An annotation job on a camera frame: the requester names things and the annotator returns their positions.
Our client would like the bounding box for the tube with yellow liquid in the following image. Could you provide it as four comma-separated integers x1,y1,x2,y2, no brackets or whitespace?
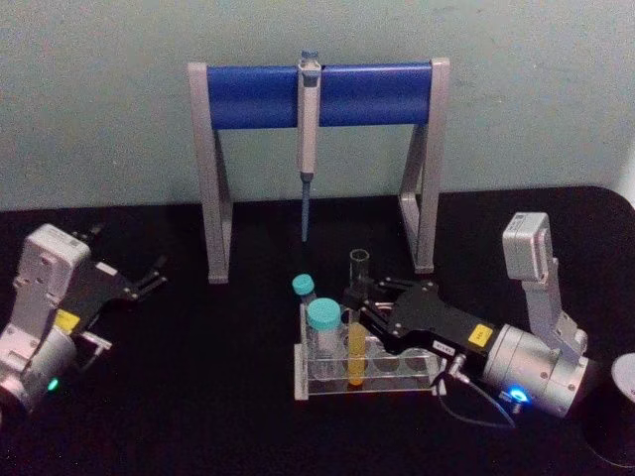
346,308,369,388

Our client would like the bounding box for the thin dark right gripper cable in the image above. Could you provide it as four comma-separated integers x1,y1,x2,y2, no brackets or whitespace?
429,352,520,430

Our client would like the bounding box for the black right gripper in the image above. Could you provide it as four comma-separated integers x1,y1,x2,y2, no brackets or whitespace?
342,277,503,377

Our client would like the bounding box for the black table cloth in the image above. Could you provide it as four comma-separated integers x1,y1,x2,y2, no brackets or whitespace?
0,183,635,476

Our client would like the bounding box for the large tube with teal cap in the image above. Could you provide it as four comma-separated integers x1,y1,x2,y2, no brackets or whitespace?
305,297,344,372

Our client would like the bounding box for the grey pipette stand blue bar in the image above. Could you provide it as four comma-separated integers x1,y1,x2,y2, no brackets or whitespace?
187,58,451,285

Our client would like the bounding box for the grey pipette with blue tip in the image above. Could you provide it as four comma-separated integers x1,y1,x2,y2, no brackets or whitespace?
296,49,324,244

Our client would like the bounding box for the thin dark left gripper cable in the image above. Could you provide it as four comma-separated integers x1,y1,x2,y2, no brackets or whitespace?
73,330,113,374

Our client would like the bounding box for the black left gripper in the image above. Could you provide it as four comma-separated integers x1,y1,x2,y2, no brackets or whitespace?
53,222,169,336

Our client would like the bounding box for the clear tube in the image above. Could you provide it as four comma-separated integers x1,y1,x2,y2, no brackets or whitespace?
348,249,372,299

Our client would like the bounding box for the clear plastic tube rack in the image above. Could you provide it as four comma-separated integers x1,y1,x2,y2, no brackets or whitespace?
293,301,448,402

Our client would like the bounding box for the small tube with teal cap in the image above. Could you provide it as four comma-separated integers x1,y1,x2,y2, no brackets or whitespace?
291,274,319,319

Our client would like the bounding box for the pale wall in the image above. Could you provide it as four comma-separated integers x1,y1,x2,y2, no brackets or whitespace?
0,0,635,213

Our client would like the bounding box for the thin dark gripper cable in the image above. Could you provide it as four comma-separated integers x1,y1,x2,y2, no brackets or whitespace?
429,352,520,430
73,330,113,374

